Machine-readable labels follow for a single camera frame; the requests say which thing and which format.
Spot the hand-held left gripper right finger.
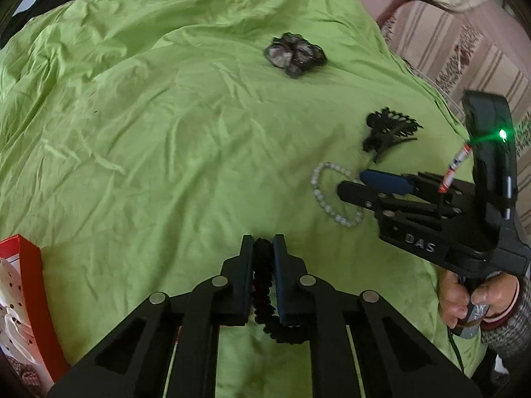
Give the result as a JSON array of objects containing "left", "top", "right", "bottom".
[{"left": 271, "top": 234, "right": 482, "bottom": 398}]

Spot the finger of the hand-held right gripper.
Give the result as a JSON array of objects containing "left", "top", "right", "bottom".
[
  {"left": 360, "top": 169, "right": 474, "bottom": 204},
  {"left": 337, "top": 180, "right": 453, "bottom": 216}
]

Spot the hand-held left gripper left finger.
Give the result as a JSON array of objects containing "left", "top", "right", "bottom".
[{"left": 47, "top": 234, "right": 255, "bottom": 398}]

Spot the black scrunchie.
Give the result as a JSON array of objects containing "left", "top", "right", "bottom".
[{"left": 251, "top": 238, "right": 310, "bottom": 345}]

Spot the pale bead bracelet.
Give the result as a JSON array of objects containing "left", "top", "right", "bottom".
[{"left": 311, "top": 162, "right": 363, "bottom": 229}]

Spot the red cardboard box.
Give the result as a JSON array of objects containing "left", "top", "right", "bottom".
[{"left": 0, "top": 234, "right": 69, "bottom": 386}]

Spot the white dotted scrunchie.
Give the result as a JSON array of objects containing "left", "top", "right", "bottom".
[{"left": 0, "top": 257, "right": 42, "bottom": 365}]

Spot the pink striped scrunchie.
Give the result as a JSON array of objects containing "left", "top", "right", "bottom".
[{"left": 8, "top": 359, "right": 52, "bottom": 396}]

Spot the person's right forearm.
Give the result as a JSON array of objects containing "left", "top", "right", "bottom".
[{"left": 479, "top": 276, "right": 531, "bottom": 361}]

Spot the person's right hand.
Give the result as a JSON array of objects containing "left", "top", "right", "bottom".
[{"left": 437, "top": 271, "right": 520, "bottom": 327}]

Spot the black hair claw clip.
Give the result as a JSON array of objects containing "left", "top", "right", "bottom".
[{"left": 362, "top": 108, "right": 424, "bottom": 163}]

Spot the striped sofa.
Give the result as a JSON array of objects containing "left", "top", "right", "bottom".
[{"left": 344, "top": 0, "right": 531, "bottom": 154}]

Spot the grey scrunchie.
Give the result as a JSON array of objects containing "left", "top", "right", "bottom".
[{"left": 263, "top": 33, "right": 326, "bottom": 79}]

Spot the green blanket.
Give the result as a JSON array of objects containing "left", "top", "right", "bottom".
[{"left": 0, "top": 0, "right": 486, "bottom": 398}]

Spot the red white striped cord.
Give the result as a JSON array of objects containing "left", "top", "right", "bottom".
[{"left": 439, "top": 143, "right": 473, "bottom": 193}]

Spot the black cable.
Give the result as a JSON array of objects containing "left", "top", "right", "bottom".
[{"left": 447, "top": 327, "right": 466, "bottom": 376}]

